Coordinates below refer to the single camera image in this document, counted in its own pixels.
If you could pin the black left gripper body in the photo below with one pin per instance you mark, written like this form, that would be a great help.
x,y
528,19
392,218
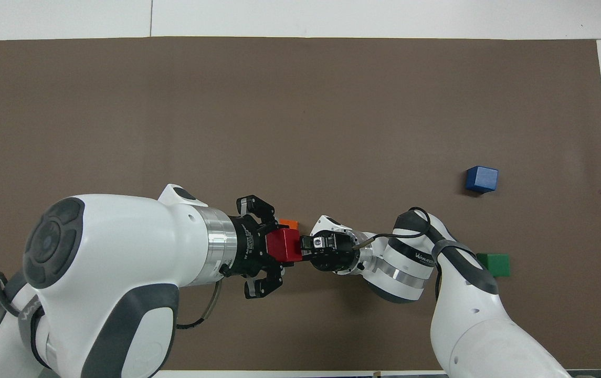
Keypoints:
x,y
248,247

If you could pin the orange wooden block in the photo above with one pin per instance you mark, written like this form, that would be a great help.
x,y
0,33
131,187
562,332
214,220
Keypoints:
x,y
290,224

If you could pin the red wooden block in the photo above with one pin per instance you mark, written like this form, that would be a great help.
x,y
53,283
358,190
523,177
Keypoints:
x,y
284,245

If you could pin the green wooden block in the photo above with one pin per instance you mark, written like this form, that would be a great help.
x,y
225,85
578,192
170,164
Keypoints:
x,y
495,265

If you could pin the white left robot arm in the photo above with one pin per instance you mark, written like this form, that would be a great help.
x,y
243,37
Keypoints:
x,y
106,273

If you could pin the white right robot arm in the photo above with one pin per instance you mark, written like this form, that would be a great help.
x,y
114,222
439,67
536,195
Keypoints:
x,y
463,294

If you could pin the blue wooden block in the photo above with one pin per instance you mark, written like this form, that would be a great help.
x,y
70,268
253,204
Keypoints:
x,y
481,178

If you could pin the brown paper mat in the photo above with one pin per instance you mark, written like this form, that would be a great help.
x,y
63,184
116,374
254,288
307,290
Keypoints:
x,y
300,115

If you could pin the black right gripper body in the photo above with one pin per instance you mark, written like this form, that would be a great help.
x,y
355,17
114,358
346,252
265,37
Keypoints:
x,y
339,257

